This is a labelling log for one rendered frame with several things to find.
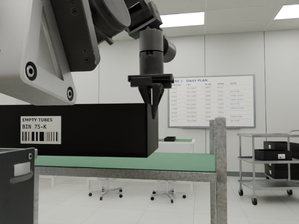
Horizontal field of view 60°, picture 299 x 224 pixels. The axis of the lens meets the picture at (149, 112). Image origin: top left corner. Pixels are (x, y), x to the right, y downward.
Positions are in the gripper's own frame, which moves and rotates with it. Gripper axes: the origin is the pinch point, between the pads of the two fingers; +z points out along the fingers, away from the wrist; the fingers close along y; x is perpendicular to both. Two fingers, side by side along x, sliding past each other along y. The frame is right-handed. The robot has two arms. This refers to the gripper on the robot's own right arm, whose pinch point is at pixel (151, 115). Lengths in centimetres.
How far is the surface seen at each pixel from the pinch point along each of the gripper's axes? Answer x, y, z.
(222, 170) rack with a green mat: -13.9, -17.1, 15.0
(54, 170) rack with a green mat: -15.2, 33.5, 16.5
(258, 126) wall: -498, -141, 17
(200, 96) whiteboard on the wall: -500, -28, -48
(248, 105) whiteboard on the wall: -497, -123, -26
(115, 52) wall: -509, 164, -156
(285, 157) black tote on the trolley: -326, -136, 55
